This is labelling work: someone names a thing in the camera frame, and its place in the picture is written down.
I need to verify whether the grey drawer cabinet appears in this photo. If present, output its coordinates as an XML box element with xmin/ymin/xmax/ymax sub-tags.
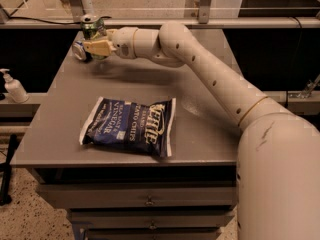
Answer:
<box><xmin>10</xmin><ymin>29</ymin><xmax>246</xmax><ymax>240</ymax></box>

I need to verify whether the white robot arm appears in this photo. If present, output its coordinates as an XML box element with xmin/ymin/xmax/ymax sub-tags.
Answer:
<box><xmin>83</xmin><ymin>21</ymin><xmax>320</xmax><ymax>240</ymax></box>

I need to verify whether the blue Kettle chip bag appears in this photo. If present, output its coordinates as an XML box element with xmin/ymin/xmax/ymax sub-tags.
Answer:
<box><xmin>79</xmin><ymin>97</ymin><xmax>176</xmax><ymax>158</ymax></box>

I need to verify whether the metal railing frame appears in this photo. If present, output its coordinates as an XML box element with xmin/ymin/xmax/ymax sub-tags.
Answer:
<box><xmin>0</xmin><ymin>0</ymin><xmax>320</xmax><ymax>28</ymax></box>

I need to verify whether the black stand left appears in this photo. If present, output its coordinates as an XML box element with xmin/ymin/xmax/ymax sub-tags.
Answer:
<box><xmin>0</xmin><ymin>134</ymin><xmax>18</xmax><ymax>206</ymax></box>

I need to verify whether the black cable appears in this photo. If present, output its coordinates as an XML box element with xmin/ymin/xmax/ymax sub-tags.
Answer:
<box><xmin>6</xmin><ymin>0</ymin><xmax>113</xmax><ymax>26</ymax></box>

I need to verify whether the blue Pepsi can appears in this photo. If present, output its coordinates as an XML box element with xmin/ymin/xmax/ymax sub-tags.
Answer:
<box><xmin>72</xmin><ymin>40</ymin><xmax>92</xmax><ymax>62</ymax></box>

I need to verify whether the white pump bottle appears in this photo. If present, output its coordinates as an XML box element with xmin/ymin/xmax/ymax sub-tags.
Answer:
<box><xmin>0</xmin><ymin>68</ymin><xmax>29</xmax><ymax>103</ymax></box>

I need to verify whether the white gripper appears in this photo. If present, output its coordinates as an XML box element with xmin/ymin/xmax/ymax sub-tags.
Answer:
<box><xmin>83</xmin><ymin>27</ymin><xmax>138</xmax><ymax>59</ymax></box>

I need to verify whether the green soda can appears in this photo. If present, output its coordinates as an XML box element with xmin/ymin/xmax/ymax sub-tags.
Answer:
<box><xmin>80</xmin><ymin>14</ymin><xmax>106</xmax><ymax>62</ymax></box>

